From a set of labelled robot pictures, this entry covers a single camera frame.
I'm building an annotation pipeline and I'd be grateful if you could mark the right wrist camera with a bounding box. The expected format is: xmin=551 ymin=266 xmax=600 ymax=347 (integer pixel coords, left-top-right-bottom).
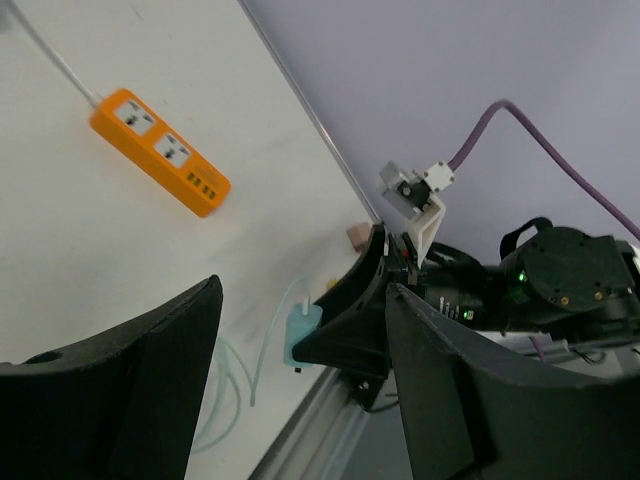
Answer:
xmin=379 ymin=162 xmax=455 ymax=267

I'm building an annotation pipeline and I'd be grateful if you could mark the pink plug adapter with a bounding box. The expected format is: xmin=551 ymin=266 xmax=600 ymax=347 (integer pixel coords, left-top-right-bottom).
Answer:
xmin=346 ymin=222 xmax=371 ymax=253

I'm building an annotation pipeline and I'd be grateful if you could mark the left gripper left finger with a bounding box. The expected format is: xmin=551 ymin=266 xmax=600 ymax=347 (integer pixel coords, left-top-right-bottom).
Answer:
xmin=1 ymin=276 xmax=223 ymax=479

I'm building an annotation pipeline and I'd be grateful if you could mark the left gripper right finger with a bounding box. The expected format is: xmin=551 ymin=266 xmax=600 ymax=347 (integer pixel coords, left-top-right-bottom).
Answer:
xmin=386 ymin=284 xmax=639 ymax=479

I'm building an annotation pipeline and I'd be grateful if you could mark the teal plug adapter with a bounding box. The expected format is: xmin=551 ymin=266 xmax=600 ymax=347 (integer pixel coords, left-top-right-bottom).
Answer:
xmin=283 ymin=296 xmax=323 ymax=373

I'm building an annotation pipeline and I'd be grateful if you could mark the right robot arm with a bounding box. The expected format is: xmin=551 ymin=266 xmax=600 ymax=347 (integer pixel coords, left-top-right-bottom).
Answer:
xmin=291 ymin=217 xmax=639 ymax=379

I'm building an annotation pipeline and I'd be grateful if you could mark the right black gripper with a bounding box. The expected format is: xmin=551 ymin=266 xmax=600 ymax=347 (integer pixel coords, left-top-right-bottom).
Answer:
xmin=292 ymin=224 xmax=509 ymax=379

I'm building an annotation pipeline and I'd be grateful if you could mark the white power strip cord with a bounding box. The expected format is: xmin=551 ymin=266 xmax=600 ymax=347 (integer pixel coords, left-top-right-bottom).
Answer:
xmin=9 ymin=0 xmax=101 ymax=109

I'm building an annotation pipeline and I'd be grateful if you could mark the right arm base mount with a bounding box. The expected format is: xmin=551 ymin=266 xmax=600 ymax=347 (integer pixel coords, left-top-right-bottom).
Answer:
xmin=339 ymin=370 xmax=398 ymax=413

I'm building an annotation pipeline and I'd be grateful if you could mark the orange power strip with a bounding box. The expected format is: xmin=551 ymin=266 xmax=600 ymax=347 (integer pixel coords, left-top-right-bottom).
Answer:
xmin=89 ymin=88 xmax=231 ymax=218

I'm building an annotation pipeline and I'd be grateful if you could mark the aluminium front rail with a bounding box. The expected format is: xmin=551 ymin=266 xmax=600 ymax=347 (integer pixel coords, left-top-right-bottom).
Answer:
xmin=250 ymin=369 xmax=371 ymax=479

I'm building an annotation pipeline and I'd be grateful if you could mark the aluminium side rail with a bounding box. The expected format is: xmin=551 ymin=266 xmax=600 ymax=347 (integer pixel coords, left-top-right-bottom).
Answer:
xmin=238 ymin=0 xmax=381 ymax=223

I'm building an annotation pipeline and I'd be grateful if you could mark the teal charging cable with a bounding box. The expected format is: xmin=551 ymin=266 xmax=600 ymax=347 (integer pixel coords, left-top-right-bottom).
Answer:
xmin=192 ymin=277 xmax=311 ymax=456

